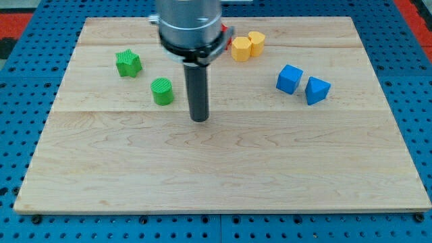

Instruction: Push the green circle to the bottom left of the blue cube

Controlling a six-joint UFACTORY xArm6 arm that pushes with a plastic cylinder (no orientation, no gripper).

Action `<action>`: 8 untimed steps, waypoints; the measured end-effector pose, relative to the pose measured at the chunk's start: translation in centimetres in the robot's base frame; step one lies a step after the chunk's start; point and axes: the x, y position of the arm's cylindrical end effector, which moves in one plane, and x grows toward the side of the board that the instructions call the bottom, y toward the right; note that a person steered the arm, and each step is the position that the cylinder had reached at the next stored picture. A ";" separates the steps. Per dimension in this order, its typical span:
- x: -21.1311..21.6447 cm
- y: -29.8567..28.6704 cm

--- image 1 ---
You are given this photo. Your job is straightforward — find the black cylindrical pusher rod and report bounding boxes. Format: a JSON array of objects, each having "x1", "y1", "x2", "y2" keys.
[{"x1": 184, "y1": 63, "x2": 209, "y2": 122}]

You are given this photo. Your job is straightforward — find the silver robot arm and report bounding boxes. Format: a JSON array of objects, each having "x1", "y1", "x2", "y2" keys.
[{"x1": 149, "y1": 0, "x2": 234, "y2": 122}]

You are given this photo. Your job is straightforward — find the blue cube block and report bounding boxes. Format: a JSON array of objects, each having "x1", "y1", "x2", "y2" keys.
[{"x1": 276, "y1": 65, "x2": 303, "y2": 95}]

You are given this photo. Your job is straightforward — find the green cylinder block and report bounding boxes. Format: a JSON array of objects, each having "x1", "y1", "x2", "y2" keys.
[{"x1": 151, "y1": 78, "x2": 174, "y2": 106}]

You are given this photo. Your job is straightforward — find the yellow hexagon block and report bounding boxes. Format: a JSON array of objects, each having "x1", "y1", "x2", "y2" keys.
[{"x1": 231, "y1": 36, "x2": 252, "y2": 61}]

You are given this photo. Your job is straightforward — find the red block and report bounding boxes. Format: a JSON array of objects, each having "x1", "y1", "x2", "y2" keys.
[{"x1": 221, "y1": 23, "x2": 233, "y2": 51}]

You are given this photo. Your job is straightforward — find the green star block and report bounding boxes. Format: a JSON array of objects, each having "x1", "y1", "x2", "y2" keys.
[{"x1": 115, "y1": 49, "x2": 142, "y2": 78}]

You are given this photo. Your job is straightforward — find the yellow heart block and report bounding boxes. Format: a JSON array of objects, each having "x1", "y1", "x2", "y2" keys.
[{"x1": 248, "y1": 31, "x2": 265, "y2": 57}]

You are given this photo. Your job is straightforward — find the wooden board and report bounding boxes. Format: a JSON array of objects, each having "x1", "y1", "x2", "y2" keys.
[{"x1": 14, "y1": 17, "x2": 431, "y2": 215}]

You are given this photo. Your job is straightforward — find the blue triangular block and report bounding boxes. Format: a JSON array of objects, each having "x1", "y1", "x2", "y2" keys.
[{"x1": 305, "y1": 76, "x2": 331, "y2": 105}]

